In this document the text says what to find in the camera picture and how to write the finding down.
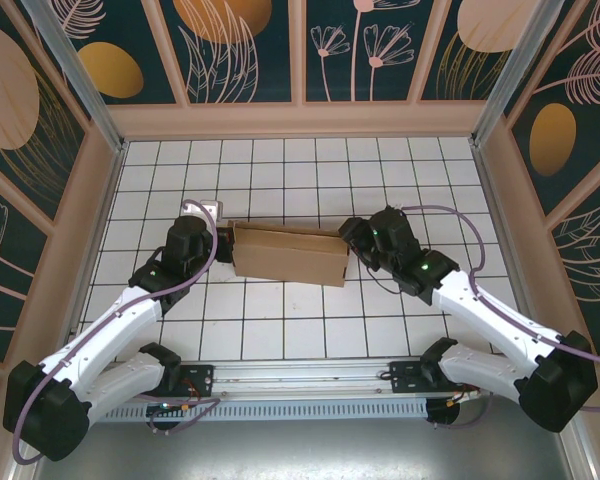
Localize wall panel with fern drawing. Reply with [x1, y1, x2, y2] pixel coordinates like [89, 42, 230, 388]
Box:
[549, 187, 600, 357]

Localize brown cardboard paper box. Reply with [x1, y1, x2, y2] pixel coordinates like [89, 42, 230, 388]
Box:
[229, 219, 351, 289]

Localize grey metal sheet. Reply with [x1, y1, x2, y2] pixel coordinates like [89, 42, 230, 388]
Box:
[29, 394, 581, 480]

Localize aluminium corner post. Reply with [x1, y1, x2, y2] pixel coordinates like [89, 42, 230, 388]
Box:
[19, 0, 129, 154]
[469, 0, 561, 146]

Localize thin black cable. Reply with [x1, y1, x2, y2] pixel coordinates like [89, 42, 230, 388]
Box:
[367, 264, 406, 296]

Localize wall panel with golden oval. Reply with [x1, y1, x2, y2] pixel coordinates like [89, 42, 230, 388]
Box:
[43, 0, 190, 107]

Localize wall panel with orange oval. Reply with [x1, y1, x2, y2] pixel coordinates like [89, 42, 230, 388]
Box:
[507, 0, 600, 219]

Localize wall panel with small flower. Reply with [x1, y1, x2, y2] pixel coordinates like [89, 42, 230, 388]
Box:
[0, 174, 50, 364]

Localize slotted grey cable duct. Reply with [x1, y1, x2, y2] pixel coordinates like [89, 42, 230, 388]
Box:
[89, 397, 429, 424]

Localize red black power wires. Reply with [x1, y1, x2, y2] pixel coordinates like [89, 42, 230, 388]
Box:
[427, 387, 482, 426]
[147, 382, 222, 417]

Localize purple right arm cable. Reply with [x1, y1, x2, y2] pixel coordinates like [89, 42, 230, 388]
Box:
[399, 203, 600, 431]

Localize wall panel with pink disc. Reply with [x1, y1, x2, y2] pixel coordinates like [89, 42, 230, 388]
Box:
[418, 0, 549, 101]

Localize aluminium table edge rail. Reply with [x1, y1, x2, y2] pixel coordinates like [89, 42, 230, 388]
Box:
[472, 139, 546, 355]
[57, 142, 129, 364]

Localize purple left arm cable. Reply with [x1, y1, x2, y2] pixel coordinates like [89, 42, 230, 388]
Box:
[12, 199, 221, 466]

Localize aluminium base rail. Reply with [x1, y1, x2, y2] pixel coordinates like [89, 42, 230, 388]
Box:
[29, 353, 574, 401]

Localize wall panel with pink oval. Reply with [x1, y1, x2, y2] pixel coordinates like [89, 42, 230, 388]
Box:
[0, 0, 90, 224]

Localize wall panel with leaf drawing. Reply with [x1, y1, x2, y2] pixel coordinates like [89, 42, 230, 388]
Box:
[157, 0, 301, 105]

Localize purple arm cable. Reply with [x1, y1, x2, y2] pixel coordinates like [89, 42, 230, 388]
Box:
[12, 199, 221, 466]
[399, 203, 600, 431]

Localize wall panel with flower drawing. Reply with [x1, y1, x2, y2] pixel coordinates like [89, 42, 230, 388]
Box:
[304, 0, 444, 104]

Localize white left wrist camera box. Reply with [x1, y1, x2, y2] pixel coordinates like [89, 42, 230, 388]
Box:
[198, 198, 227, 225]

